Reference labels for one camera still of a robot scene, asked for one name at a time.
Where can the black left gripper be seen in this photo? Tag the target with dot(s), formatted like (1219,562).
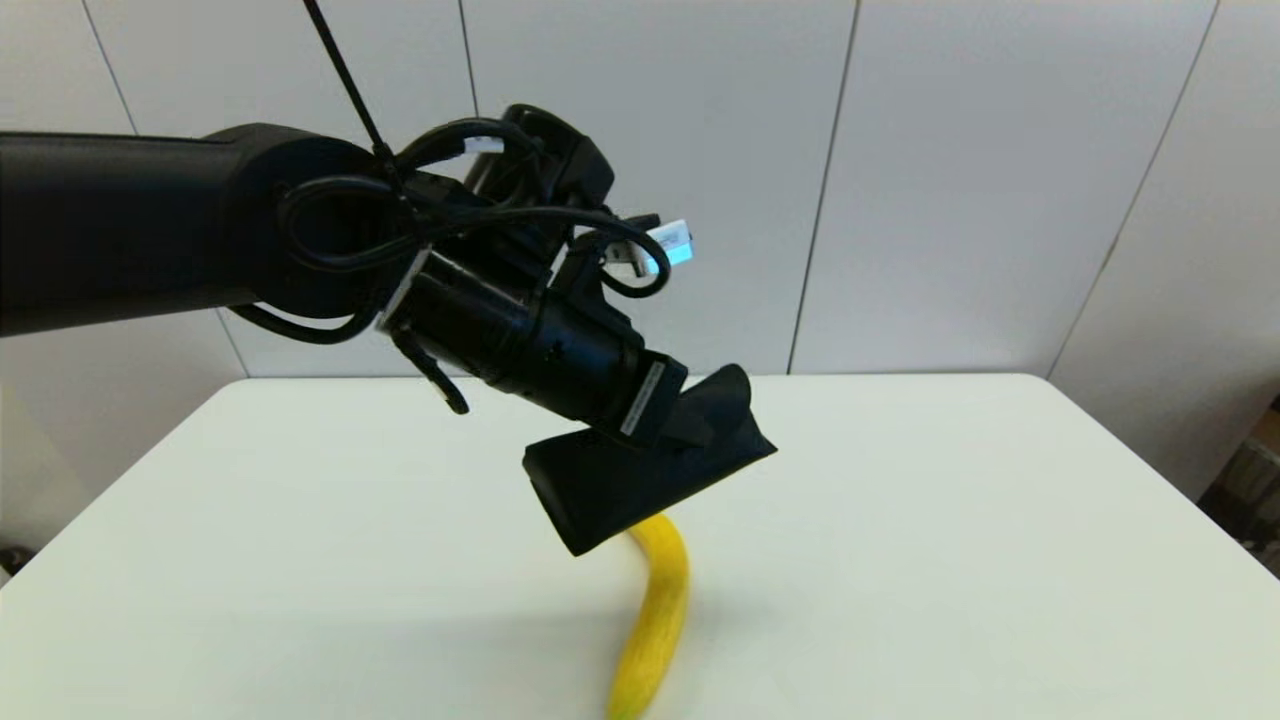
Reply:
(540,345)

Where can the yellow banana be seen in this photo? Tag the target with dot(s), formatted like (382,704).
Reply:
(660,610)

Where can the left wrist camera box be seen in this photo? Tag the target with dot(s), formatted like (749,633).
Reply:
(665,243)

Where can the black glasses case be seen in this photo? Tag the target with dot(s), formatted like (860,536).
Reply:
(620,490)

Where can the dark floor object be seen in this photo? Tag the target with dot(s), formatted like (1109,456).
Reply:
(10,560)

